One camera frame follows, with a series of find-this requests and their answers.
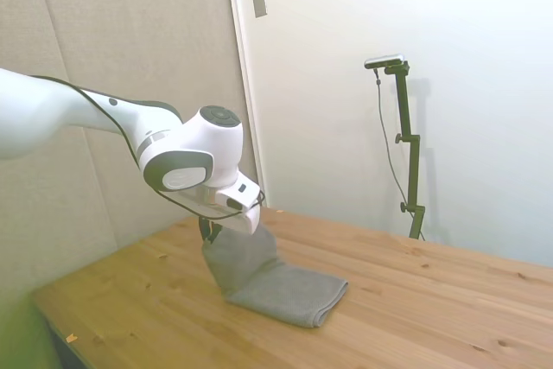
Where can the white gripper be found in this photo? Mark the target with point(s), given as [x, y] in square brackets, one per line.
[242, 220]

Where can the grey towel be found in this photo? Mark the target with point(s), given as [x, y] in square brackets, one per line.
[281, 287]

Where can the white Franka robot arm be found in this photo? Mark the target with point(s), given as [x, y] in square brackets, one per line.
[207, 140]

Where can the white door frame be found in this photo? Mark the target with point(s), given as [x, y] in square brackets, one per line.
[244, 84]

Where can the black jointed camera stand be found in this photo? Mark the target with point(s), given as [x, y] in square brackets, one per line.
[410, 148]

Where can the grey wall switch plate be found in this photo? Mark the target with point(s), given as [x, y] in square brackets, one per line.
[259, 1]

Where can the grey exterior camera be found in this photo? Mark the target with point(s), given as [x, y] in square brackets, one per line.
[384, 60]

